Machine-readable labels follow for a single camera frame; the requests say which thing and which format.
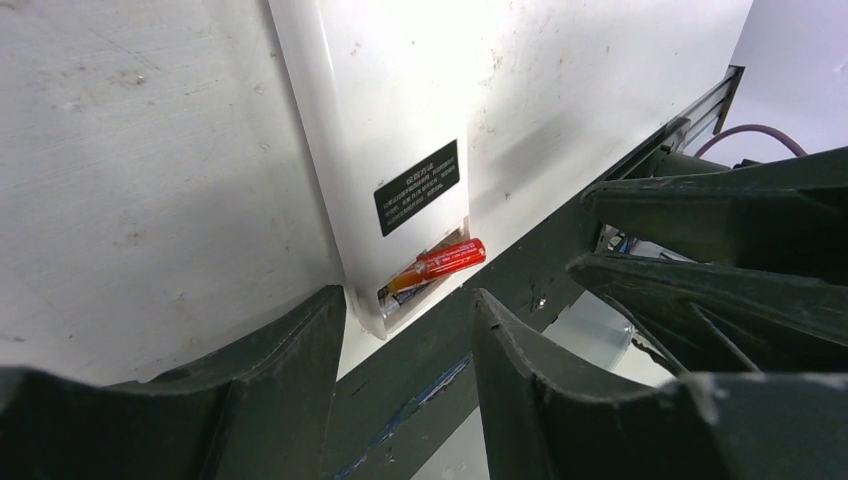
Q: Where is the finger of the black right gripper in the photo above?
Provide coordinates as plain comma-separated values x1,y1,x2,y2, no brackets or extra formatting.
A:
567,253,847,374
581,148,847,285

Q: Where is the red orange battery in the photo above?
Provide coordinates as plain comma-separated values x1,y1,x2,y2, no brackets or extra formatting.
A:
388,238,487,293

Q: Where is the white red remote control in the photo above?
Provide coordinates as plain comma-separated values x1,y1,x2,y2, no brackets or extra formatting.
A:
270,1,472,339

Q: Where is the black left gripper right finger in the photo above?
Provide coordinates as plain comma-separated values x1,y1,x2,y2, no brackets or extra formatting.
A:
472,289,847,479

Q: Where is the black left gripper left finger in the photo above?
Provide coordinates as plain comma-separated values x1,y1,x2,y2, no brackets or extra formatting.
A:
1,286,346,479

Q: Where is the black silver battery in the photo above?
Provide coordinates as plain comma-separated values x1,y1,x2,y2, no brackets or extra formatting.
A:
377,284,428,318

